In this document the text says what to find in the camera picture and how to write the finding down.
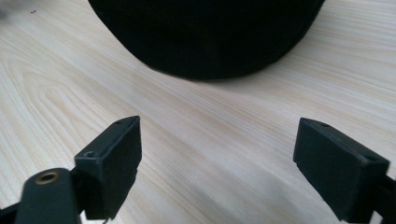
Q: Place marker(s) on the black round cloth object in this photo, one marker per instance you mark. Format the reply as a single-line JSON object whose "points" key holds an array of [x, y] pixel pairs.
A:
{"points": [[207, 37]]}

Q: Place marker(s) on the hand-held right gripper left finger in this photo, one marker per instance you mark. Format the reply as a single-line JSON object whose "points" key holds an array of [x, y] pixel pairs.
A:
{"points": [[109, 168]]}

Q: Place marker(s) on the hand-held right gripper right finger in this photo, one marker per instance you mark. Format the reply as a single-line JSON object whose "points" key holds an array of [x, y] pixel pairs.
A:
{"points": [[336, 168]]}

